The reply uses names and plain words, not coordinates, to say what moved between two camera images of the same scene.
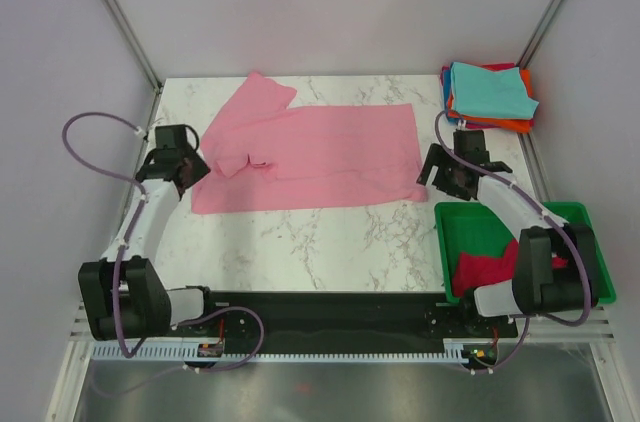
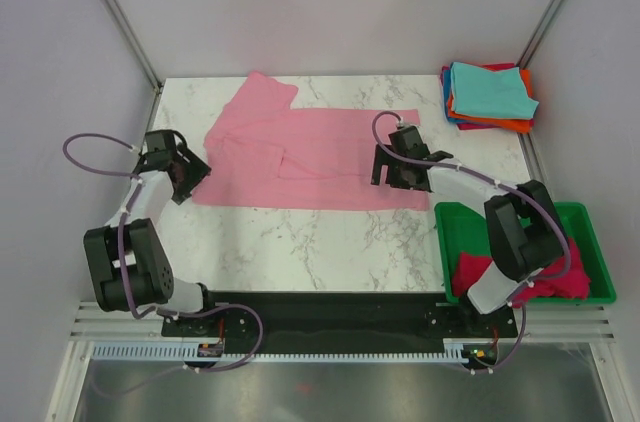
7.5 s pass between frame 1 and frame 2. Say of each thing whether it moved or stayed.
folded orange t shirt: stayed
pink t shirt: stayed
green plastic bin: stayed
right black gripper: moved
